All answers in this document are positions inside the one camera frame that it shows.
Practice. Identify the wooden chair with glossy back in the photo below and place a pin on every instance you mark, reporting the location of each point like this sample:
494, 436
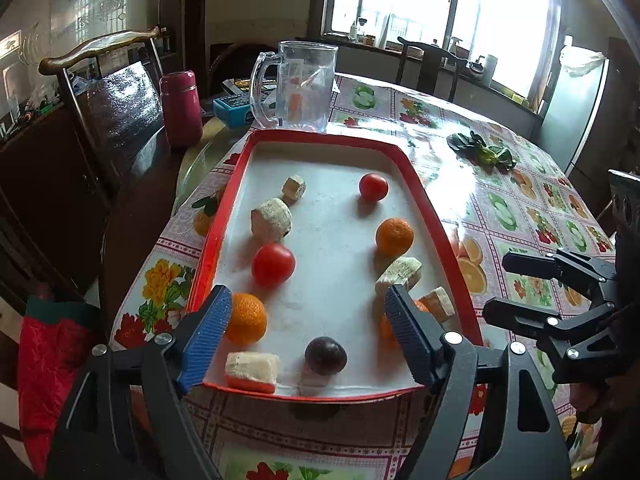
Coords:
120, 110

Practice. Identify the red-rimmed white tray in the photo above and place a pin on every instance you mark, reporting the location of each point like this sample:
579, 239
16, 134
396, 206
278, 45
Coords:
330, 210

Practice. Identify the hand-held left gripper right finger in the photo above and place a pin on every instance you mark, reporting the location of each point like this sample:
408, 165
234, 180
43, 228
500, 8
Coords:
407, 332

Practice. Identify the dark purple passion fruit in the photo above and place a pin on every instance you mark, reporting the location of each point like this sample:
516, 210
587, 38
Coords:
325, 355

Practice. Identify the spray bottle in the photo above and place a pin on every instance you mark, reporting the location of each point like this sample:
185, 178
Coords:
455, 46

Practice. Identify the blue box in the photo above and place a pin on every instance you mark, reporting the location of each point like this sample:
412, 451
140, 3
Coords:
231, 110

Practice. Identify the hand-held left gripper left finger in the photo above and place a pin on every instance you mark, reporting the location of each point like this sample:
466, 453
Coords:
207, 335

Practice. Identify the clear glass pitcher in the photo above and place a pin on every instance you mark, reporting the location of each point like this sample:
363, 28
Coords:
305, 85

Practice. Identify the red cloth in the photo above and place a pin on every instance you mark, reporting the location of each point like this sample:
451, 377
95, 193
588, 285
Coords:
50, 370

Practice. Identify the black book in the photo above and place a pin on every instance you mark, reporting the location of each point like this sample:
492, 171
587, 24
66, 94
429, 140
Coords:
237, 85

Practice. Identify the large red tomato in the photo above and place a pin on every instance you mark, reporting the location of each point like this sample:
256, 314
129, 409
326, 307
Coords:
273, 264

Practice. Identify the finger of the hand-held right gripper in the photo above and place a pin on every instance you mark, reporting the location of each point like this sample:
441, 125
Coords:
515, 315
570, 270

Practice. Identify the orange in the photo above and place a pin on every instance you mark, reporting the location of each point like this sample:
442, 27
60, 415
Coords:
394, 236
247, 320
386, 331

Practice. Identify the grey refrigerator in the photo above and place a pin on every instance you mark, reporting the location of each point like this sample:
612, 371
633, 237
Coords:
575, 115

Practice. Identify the red thermos bottle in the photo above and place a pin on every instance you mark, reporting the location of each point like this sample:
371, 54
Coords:
181, 110

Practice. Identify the small red tomato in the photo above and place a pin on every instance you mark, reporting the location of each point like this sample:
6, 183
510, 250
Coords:
373, 187

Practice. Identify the window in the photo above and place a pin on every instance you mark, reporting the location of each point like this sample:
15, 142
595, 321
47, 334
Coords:
425, 10

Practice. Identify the leafy green vegetable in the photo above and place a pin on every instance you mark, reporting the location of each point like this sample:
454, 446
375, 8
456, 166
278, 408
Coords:
480, 150

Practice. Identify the fruit-printed tablecloth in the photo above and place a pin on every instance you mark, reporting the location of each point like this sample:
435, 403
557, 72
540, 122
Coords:
450, 195

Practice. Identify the small beige sugarcane chunk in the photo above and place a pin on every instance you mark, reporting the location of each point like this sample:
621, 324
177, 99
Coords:
294, 189

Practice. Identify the white kettle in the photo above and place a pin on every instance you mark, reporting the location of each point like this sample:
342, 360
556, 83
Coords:
484, 70

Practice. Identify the small white bottle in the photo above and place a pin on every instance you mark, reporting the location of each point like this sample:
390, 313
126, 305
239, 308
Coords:
354, 30

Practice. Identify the dark wooden chair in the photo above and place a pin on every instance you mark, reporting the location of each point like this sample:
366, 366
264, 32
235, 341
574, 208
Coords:
430, 70

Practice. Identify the white plastic bag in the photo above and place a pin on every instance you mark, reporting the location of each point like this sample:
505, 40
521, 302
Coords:
582, 60

